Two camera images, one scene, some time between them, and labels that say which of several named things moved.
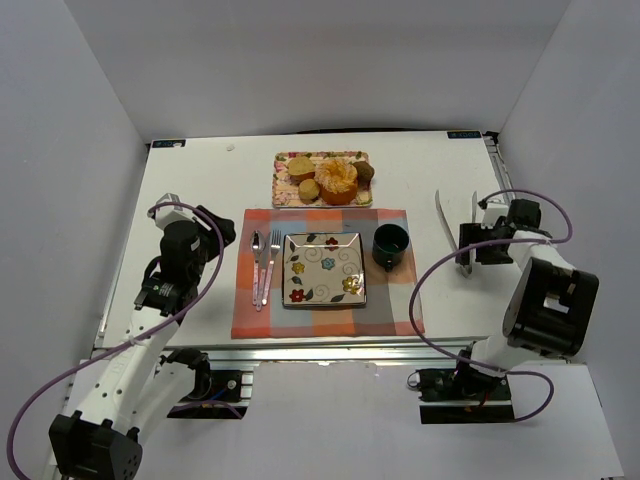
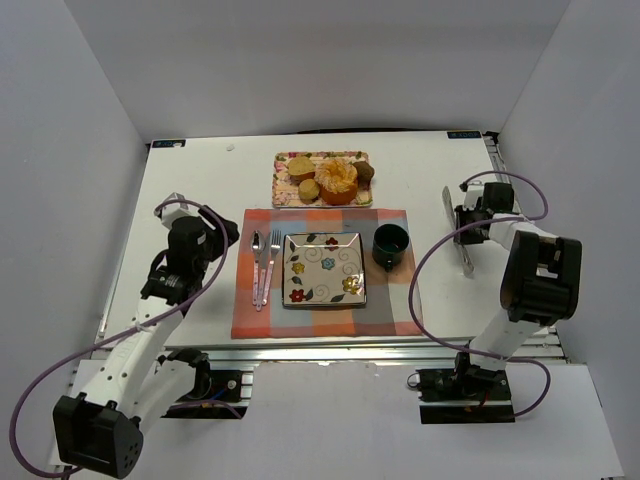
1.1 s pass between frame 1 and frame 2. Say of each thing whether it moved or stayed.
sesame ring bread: stayed
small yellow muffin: stayed
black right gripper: moved
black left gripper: stayed
